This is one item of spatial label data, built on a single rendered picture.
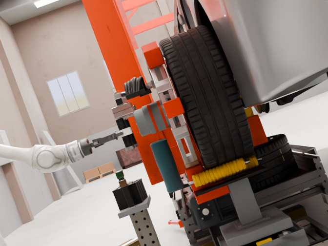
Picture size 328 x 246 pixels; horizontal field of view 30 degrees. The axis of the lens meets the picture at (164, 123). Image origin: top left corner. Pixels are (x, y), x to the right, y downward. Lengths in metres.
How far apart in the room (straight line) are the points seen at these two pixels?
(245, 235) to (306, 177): 0.87
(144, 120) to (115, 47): 0.66
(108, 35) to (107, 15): 0.11
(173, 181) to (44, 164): 0.73
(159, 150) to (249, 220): 0.54
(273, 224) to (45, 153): 1.04
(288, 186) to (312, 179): 0.14
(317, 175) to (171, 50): 1.26
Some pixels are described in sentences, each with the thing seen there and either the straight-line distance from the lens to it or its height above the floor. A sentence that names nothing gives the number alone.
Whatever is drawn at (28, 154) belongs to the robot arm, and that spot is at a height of 0.88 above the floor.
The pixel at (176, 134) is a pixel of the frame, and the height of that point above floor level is 0.74.
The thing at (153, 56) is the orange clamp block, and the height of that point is 1.10.
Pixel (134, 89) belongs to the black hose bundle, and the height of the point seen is 0.99.
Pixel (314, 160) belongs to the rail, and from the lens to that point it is 3.53.
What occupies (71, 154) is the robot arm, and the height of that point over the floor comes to 0.82.
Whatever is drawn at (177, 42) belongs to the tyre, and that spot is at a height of 1.12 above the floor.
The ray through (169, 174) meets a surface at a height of 0.57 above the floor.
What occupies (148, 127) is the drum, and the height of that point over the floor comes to 0.82.
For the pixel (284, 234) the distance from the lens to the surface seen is 2.74.
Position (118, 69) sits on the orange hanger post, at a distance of 3.36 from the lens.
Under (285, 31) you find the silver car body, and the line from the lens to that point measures 1.97.
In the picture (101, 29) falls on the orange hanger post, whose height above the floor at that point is 1.42.
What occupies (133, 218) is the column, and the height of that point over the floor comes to 0.37.
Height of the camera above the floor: 0.77
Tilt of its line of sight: 1 degrees up
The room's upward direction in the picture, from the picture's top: 21 degrees counter-clockwise
